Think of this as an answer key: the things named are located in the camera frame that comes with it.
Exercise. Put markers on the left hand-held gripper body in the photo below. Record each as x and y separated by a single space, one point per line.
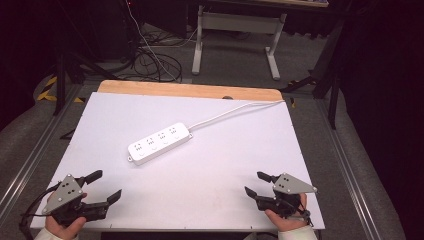
65 193

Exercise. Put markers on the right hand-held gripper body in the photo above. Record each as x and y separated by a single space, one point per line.
291 186

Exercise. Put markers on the person's left hand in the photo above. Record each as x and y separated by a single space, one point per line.
65 230

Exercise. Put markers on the person's right hand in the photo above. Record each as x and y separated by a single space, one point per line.
286 224

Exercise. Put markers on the white board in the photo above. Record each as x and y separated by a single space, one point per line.
206 173

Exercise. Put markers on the white power strip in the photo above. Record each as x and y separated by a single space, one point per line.
160 144

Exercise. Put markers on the black metal stand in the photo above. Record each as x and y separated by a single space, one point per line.
333 100
60 83

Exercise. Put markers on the wooden table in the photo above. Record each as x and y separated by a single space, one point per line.
186 89

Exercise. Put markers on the wooden desk top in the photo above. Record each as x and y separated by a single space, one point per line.
283 2

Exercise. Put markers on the aluminium rail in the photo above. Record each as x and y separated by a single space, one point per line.
36 150
346 173

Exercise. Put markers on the white metal desk frame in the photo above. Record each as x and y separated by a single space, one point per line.
198 50

